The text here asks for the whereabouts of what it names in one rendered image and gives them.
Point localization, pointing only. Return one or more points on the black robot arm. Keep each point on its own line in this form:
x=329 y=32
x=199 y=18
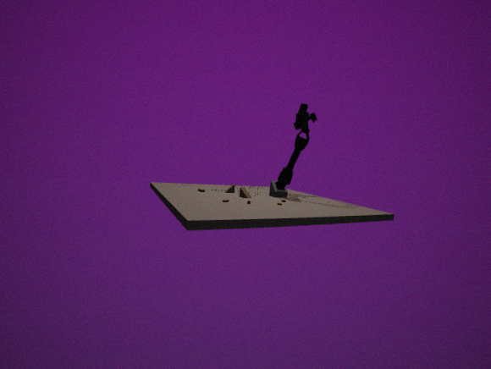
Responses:
x=286 y=174

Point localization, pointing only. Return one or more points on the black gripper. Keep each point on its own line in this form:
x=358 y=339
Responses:
x=297 y=125

